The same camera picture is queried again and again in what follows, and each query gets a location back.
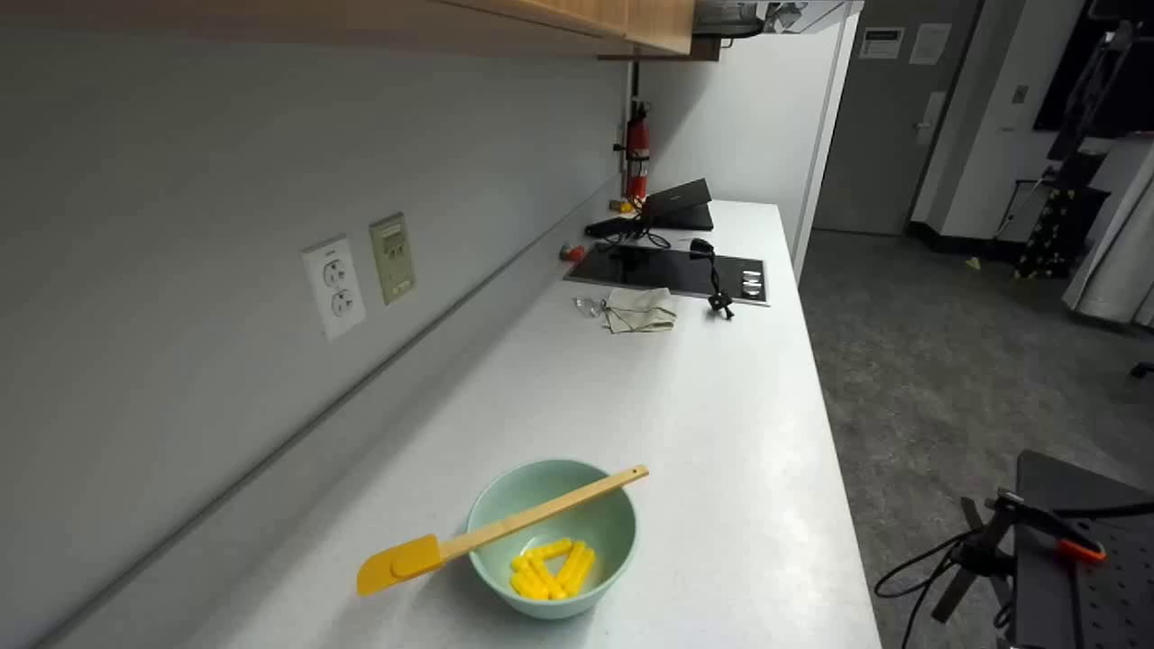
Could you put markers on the yellow food pieces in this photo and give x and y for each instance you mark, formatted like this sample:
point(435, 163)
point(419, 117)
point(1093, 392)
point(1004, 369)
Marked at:
point(553, 573)

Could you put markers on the black angled stand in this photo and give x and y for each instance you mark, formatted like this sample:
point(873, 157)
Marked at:
point(678, 206)

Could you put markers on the white power outlet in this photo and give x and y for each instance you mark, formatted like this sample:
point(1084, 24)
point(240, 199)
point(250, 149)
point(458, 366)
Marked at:
point(332, 286)

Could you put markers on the small red item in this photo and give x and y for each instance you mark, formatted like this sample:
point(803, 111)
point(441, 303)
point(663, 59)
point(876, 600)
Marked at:
point(573, 253)

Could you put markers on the beige crumpled cloth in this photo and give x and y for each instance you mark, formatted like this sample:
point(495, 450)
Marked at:
point(639, 313)

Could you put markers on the mint green bowl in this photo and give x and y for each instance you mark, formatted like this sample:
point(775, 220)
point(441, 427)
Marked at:
point(601, 529)

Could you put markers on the beige wall switch plate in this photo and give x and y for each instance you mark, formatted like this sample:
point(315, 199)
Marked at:
point(394, 256)

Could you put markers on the wooden wall cabinet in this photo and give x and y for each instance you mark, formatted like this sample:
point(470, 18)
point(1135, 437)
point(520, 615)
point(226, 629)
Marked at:
point(624, 18)

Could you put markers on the silver cooktop knob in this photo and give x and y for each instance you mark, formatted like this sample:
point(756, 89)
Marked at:
point(751, 286)

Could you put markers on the clear plastic wrap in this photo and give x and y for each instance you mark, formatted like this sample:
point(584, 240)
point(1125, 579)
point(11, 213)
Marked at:
point(588, 303)

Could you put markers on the black glass cooktop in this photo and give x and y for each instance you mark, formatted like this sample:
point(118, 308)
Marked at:
point(661, 272)

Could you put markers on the red fire extinguisher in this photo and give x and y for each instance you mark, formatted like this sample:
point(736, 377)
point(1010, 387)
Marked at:
point(637, 149)

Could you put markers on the grey door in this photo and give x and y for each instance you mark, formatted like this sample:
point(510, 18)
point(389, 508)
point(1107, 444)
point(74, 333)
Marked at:
point(887, 121)

